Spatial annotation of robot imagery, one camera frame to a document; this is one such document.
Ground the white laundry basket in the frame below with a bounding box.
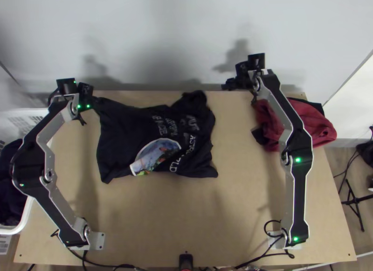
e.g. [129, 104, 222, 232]
[0, 107, 55, 256]

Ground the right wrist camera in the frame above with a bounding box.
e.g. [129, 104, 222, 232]
[247, 52, 266, 70]

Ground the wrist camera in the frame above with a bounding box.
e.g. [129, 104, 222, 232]
[247, 52, 266, 70]
[56, 77, 77, 95]

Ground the black tripod stand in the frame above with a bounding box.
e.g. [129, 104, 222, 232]
[340, 179, 373, 233]

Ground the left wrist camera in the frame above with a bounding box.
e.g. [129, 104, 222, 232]
[56, 77, 77, 95]

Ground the red garment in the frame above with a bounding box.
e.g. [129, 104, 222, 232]
[251, 97, 338, 153]

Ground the black printed t-shirt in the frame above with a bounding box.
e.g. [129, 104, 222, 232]
[87, 90, 220, 185]

